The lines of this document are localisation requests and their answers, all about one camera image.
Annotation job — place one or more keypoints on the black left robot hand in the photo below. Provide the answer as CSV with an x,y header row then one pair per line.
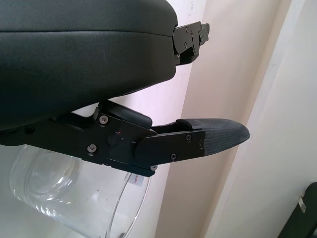
x,y
74,62

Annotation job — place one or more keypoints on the clear glass cup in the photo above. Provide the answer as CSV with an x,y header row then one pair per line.
x,y
74,198

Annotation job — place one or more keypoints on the black object with white tag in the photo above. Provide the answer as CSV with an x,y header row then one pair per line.
x,y
308,218

